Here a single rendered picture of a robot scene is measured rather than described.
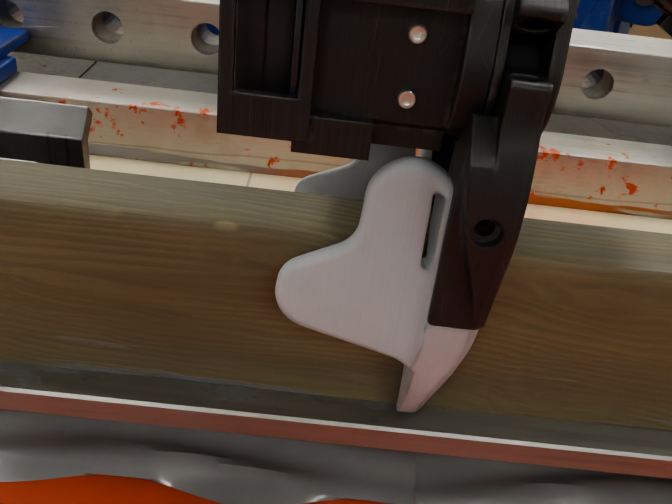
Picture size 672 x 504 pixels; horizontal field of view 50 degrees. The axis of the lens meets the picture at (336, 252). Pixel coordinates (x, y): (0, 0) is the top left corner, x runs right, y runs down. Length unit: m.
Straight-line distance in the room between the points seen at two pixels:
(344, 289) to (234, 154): 0.27
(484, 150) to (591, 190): 0.33
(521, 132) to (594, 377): 0.11
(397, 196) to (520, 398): 0.10
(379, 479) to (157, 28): 0.36
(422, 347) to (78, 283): 0.11
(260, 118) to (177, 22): 0.35
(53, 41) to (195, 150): 0.14
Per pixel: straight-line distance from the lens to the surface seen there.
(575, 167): 0.49
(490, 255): 0.18
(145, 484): 0.27
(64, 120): 0.36
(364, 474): 0.27
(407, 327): 0.21
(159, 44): 0.53
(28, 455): 0.29
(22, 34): 0.55
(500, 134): 0.17
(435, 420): 0.25
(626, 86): 0.55
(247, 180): 0.47
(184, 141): 0.48
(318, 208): 0.23
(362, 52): 0.18
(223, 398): 0.25
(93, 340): 0.26
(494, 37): 0.18
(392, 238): 0.20
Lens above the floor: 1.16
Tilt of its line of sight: 32 degrees down
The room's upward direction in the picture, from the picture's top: 7 degrees clockwise
